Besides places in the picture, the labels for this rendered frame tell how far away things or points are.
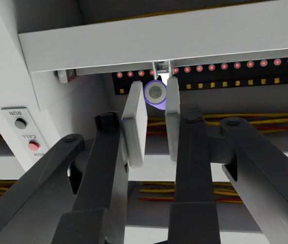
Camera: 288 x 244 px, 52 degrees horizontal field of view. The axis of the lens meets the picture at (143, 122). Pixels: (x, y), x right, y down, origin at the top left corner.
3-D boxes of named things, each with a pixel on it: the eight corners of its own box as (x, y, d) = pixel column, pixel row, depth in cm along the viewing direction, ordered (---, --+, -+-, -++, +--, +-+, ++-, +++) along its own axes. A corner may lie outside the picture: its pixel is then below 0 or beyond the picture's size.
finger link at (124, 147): (125, 175, 14) (65, 181, 14) (133, 130, 19) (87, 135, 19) (119, 148, 13) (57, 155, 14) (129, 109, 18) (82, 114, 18)
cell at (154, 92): (172, 88, 27) (166, 77, 20) (174, 108, 27) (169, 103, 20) (152, 91, 27) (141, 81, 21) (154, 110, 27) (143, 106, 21)
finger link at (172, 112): (164, 114, 14) (179, 113, 14) (166, 77, 21) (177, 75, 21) (171, 166, 16) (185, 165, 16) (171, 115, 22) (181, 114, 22)
